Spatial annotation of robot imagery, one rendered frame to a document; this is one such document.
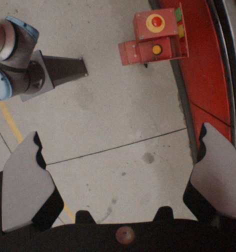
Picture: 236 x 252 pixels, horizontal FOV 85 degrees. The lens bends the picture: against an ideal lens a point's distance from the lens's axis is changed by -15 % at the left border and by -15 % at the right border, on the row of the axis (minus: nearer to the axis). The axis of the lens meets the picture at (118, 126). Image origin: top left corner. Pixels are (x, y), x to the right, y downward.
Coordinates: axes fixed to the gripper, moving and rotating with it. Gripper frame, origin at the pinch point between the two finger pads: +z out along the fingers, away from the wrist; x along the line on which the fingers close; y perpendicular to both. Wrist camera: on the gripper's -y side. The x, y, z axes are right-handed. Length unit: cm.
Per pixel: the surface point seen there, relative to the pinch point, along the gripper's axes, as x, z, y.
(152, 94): 33, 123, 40
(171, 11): 22, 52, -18
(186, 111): 66, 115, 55
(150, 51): 15, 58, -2
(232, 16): 42, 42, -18
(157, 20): 16, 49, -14
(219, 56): 45, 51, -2
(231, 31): 42, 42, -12
